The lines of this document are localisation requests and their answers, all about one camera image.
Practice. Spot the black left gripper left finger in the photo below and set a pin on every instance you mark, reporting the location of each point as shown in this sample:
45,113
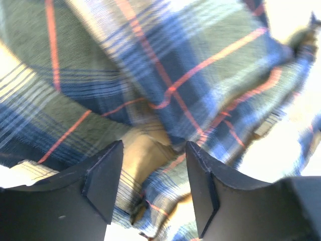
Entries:
75,204

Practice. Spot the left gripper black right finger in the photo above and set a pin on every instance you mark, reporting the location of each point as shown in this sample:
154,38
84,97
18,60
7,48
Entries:
229,205

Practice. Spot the yellow plaid long sleeve shirt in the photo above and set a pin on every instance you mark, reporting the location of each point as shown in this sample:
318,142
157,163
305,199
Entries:
79,75

